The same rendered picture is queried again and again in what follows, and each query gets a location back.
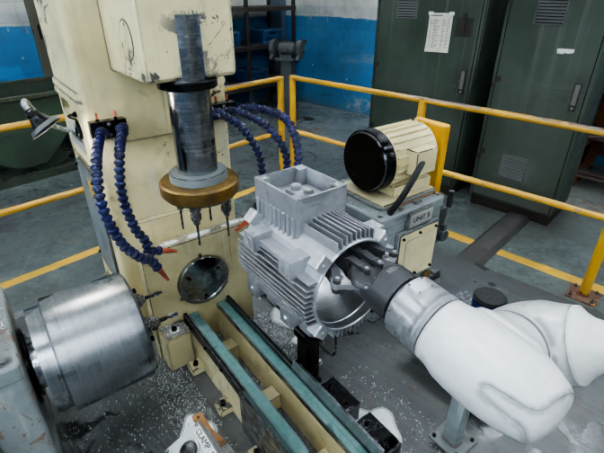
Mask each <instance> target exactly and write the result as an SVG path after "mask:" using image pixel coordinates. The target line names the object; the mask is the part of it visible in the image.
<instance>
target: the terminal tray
mask: <svg viewBox="0 0 604 453"><path fill-rule="evenodd" d="M299 166H302V167H303V168H299ZM262 176H266V178H262ZM335 183H339V185H334V184H335ZM254 185H255V198H256V206H257V211H258V212H260V213H261V214H262V219H265V222H268V221H270V225H272V224H273V227H274V228H275V227H278V231H280V230H281V229H282V234H285V233H287V237H289V236H291V240H294V239H295V238H296V239H299V238H300V237H301V235H302V234H303V233H304V223H305V224H307V225H308V220H311V221H313V217H315V218H317V215H320V216H322V213H325V214H326V211H328V212H330V213H331V211H333V212H334V211H335V210H337V211H338V212H339V210H340V211H341V212H343V213H345V207H346V194H347V184H345V183H343V182H339V181H337V180H335V179H333V178H331V177H329V176H327V175H325V174H322V173H319V172H318V171H315V170H313V169H311V168H309V167H307V166H304V165H302V164H301V165H297V166H293V167H290V168H286V169H283V170H279V171H276V172H272V173H266V174H263V175H259V176H255V177H254ZM298 194H299V195H301V197H296V195H298Z"/></svg>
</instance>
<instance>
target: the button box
mask: <svg viewBox="0 0 604 453"><path fill-rule="evenodd" d="M188 440H193V441H194V442H196V443H197V446H198V449H197V453H224V452H223V451H222V449H221V447H220V446H219V445H218V443H217V441H216V440H215V438H214V436H213V435H212V433H211V432H210V431H209V430H208V429H207V428H206V427H205V426H203V424H202V422H196V423H195V424H194V425H193V426H192V427H190V428H189V429H188V430H187V431H186V432H185V433H184V434H183V435H182V436H181V437H180V438H179V439H178V440H177V441H175V443H173V444H172V445H171V446H170V447H169V448H168V449H167V450H166V451H165V452H164V453H180V449H181V446H182V444H183V443H185V442H186V441H188Z"/></svg>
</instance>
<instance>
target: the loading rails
mask: <svg viewBox="0 0 604 453"><path fill-rule="evenodd" d="M217 308H218V321H219V329H220V333H221V334H222V336H223V337H224V338H225V339H226V340H225V341H223V342H222V341H220V339H219V338H218V337H217V335H216V334H215V333H214V332H213V330H212V329H211V328H210V327H209V325H208V324H207V323H206V321H205V320H204V319H203V318H202V317H201V315H200V314H199V313H198V311H196V312H194V313H191V314H189V315H188V314H187V313H184V314H183V319H184V323H185V324H186V325H188V326H187V327H188V328H189V329H190V331H191V338H192V343H193V349H194V354H195V357H196V359H195V360H192V361H190V362H188V368H189V370H190V371H191V373H192V375H193V376H196V375H198V374H199V373H201V372H203V371H206V373H207V374H208V375H209V377H210V379H211V380H212V382H213V383H214V384H215V386H216V387H217V389H218V391H219V392H220V393H221V395H222V396H223V397H222V398H220V399H218V400H217V401H216V402H214V407H215V409H216V410H217V412H218V414H219V415H220V417H221V418H222V417H224V416H226V415H228V414H229V413H231V412H233V411H234V413H235V415H236V416H237V417H238V419H239V420H240V422H241V423H242V426H243V432H244V434H245V435H246V437H247V438H248V439H249V440H250V442H251V443H252V444H253V447H252V448H250V449H248V450H247V451H246V453H311V451H310V450H309V449H308V448H307V446H306V445H305V444H304V442H303V441H302V440H301V439H300V438H299V436H298V435H297V434H296V433H295V432H294V431H293V430H292V428H291V427H290V426H289V424H288V423H287V422H286V421H285V419H284V418H283V417H282V416H281V414H280V413H279V412H278V411H277V409H279V408H280V407H281V408H282V409H283V410H284V412H285V413H286V414H287V415H288V416H289V418H290V419H291V420H292V421H293V422H294V423H295V424H296V425H297V427H298V428H299V429H300V430H301V432H303V434H304V435H305V436H306V438H307V439H308V440H309V442H310V443H311V444H312V445H313V446H314V448H315V449H316V450H317V451H318V452H317V453H384V452H385V450H384V449H383V448H382V447H381V446H380V445H379V444H378V443H377V442H376V441H375V440H374V439H373V438H372V437H371V436H370V435H369V434H368V433H367V432H366V431H365V430H364V429H363V428H362V426H361V425H360V424H359V423H358V422H357V421H356V420H355V419H354V418H353V417H352V416H351V415H350V414H349V413H348V412H347V411H346V410H345V409H344V408H343V407H342V406H341V405H340V404H339V403H338V402H337V401H336V400H335V399H334V398H333V397H332V395H331V394H330V393H329V392H328V391H327V390H326V389H325V388H324V387H323V386H322V385H321V384H320V383H319V382H318V381H317V380H316V379H315V378H314V377H313V376H312V375H311V374H310V373H309V372H308V371H307V370H306V369H305V368H304V367H303V366H302V365H301V363H300V362H299V361H298V360H295V361H294V362H293V361H292V360H291V359H290V358H289V357H288V356H287V355H286V354H285V353H284V352H283V351H282V350H281V349H280V348H279V346H278V345H277V344H276V343H275V342H274V341H273V340H272V339H271V338H270V337H269V336H268V335H267V334H266V333H265V332H264V331H263V330H262V329H261V328H260V326H259V325H258V324H257V323H256V322H255V321H254V320H253V319H252V318H251V317H250V316H249V315H248V314H247V313H246V312H245V311H244V310H243V309H242V308H241V307H240V306H239V305H238V304H237V303H236V302H235V301H234V300H233V299H232V298H231V297H230V296H229V295H227V296H226V299H224V300H222V301H219V302H217ZM238 357H240V358H241V359H242V360H243V362H244V363H245V364H246V365H247V367H248V368H249V369H250V370H251V371H252V372H253V373H254V375H255V376H256V377H257V378H258V379H259V381H260V382H261V383H262V384H263V386H264V387H265V389H263V390H261V389H260V388H259V387H258V386H257V385H256V384H255V383H254V381H253V380H252V379H251V377H250V376H249V375H248V374H247V372H246V371H245V370H244V368H243V367H242V366H241V365H240V364H239V362H238V361H237V360H236V358H238Z"/></svg>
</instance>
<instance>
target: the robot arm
mask: <svg viewBox="0 0 604 453"><path fill-rule="evenodd" d="M397 256H398V251H397V250H395V249H391V248H387V247H384V246H382V245H380V244H377V243H375V242H371V241H366V242H361V243H358V244H355V245H353V246H352V247H350V248H348V249H347V250H346V251H344V252H343V253H342V254H341V255H340V256H339V257H338V258H337V259H336V260H335V261H334V262H333V264H332V265H331V266H330V268H329V269H328V271H327V272H326V274H325V277H326V278H327V279H328V281H329V282H330V285H331V291H332V293H334V294H339V293H340V289H350V290H351V292H352V293H354V294H356V295H359V296H361V297H363V298H364V300H365V301H366V303H367V305H368V307H369V308H370V309H372V310H373V311H374V312H375V313H376V314H377V315H379V316H380V317H381V318H382V319H383V320H384V321H385V327H386V329H387V330H388V331H389V332H390V333H391V334H393V335H394V337H395V338H396V339H397V340H399V341H400V342H401V343H402V344H403V345H404V346H406V347H407V348H408V350H409V351H410V352H411V353H413V354H415V355H416V356H417V357H418V358H419V359H420V360H421V361H422V363H423V364H424V365H425V367H426V369H427V370H428V371H429V373H430V374H431V376H432V377H433V378H434V379H435V380H436V381H437V382H438V383H439V384H440V385H441V386H442V387H443V388H444V389H445V390H446V391H447V392H448V393H449V394H450V395H451V396H452V397H454V398H455V399H456V400H457V401H458V402H459V403H460V404H462V405H463V406H464V407H465V408H466V409H467V410H468V411H469V412H471V413H472V414H473V415H475V416H476V417H477V418H479V419H480V420H481V421H483V422H485V423H487V424H488V425H490V426H491V427H493V428H494V429H496V430H497V431H499V432H501V433H502V434H504V435H506V436H508V437H510V438H512V439H514V440H516V441H519V442H521V443H524V444H530V443H534V442H536V441H538V440H541V439H543V438H544V437H545V436H546V435H548V434H549V433H551V432H552V431H553V430H554V429H555V428H556V427H557V426H558V425H559V424H560V422H561V421H562V420H563V418H564V417H565V416H566V415H567V413H568V412H569V410H570V408H571V407H572V405H573V401H574V397H575V395H574V391H573V389H572V386H588V385H589V384H590V383H591V382H592V381H593V380H594V379H595V378H597V377H599V376H601V375H603V374H604V320H601V319H598V318H596V317H594V316H593V315H590V314H589V313H588V312H587V311H586V310H585V309H584V308H583V307H582V306H579V305H570V304H563V303H557V302H552V301H547V300H534V301H520V302H516V303H511V304H508V305H505V306H500V307H497V308H495V309H494V310H490V309H486V308H484V307H477V308H475V307H472V306H469V305H467V304H465V303H464V302H462V301H461V300H459V299H458V298H457V297H456V296H454V295H453V294H450V293H449V292H447V291H446V290H445V289H444V288H442V287H441V286H439V285H438V284H437V283H435V282H434V281H432V280H431V279H429V278H426V277H420V278H419V277H418V276H416V275H415V274H413V273H412V272H411V271H409V270H407V269H406V268H405V267H404V266H403V265H401V264H396V260H397ZM338 267H339V268H340V269H341V270H342V271H343V273H341V272H340V270H339V268H338ZM344 275H345V276H346V277H347V278H348V280H347V279H346V278H345V277H344Z"/></svg>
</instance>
